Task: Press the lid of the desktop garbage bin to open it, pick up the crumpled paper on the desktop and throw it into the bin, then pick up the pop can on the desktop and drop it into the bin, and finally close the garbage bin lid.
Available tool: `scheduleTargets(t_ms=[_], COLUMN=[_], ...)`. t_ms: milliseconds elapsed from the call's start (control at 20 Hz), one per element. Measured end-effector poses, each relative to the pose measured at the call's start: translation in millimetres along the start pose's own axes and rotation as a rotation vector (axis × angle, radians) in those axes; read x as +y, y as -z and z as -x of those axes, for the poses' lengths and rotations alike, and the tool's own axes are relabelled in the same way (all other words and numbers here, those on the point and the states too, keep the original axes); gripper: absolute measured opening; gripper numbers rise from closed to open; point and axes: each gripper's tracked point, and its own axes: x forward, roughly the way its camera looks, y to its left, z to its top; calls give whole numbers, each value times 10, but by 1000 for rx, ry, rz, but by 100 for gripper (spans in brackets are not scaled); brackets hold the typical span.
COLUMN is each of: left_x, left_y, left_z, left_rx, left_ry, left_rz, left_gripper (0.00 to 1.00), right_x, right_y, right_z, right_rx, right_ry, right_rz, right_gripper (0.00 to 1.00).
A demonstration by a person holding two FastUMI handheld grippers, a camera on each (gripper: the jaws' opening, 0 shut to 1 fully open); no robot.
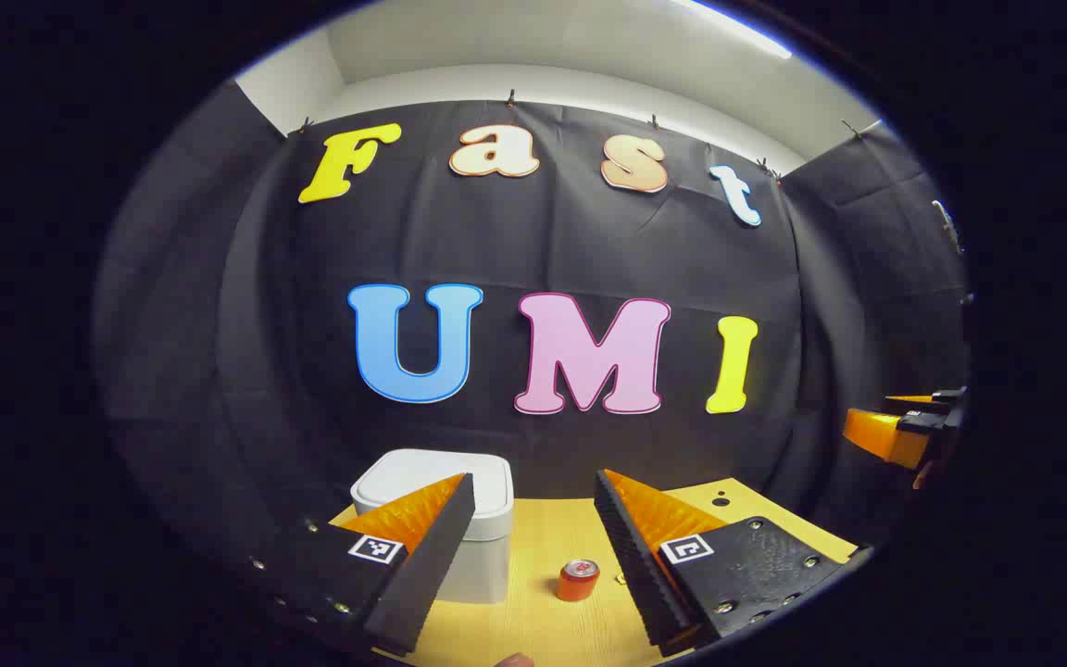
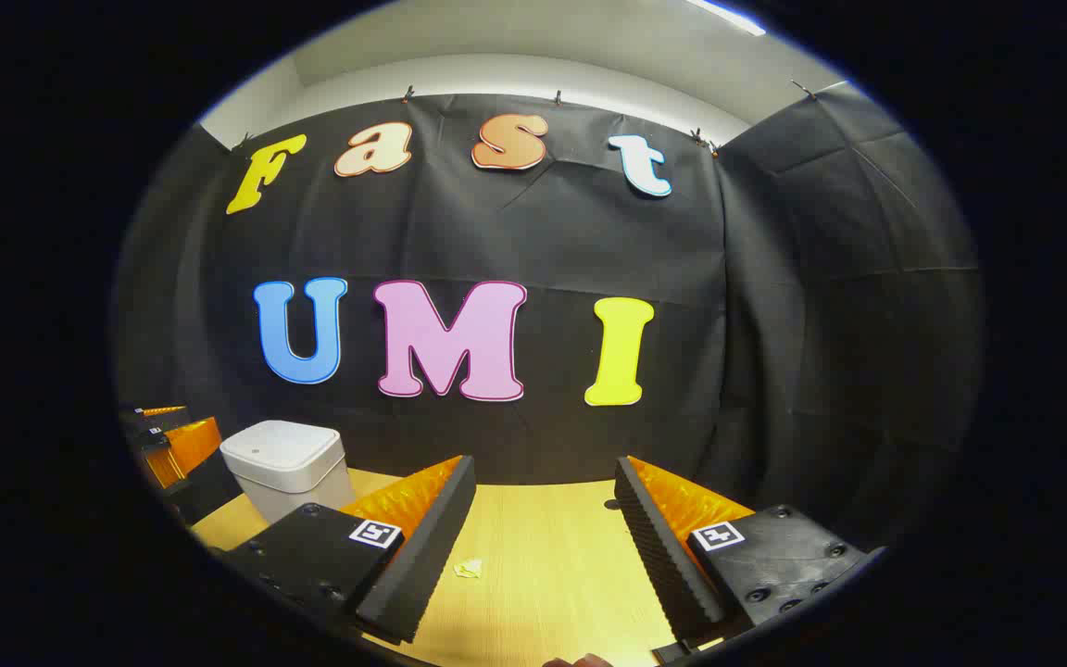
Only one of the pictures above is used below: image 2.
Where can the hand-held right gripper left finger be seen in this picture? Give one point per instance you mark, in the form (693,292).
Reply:
(422,556)

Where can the black backdrop cloth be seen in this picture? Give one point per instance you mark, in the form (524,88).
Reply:
(543,241)

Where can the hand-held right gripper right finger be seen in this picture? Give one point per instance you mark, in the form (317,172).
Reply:
(668,556)

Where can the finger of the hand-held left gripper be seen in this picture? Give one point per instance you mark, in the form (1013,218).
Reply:
(193,446)
(163,410)

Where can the yellow paper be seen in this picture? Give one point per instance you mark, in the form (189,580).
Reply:
(470,568)

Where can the wooden desktop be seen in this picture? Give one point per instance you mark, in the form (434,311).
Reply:
(543,556)

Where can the white desktop garbage bin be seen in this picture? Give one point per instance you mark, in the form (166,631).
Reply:
(288,463)

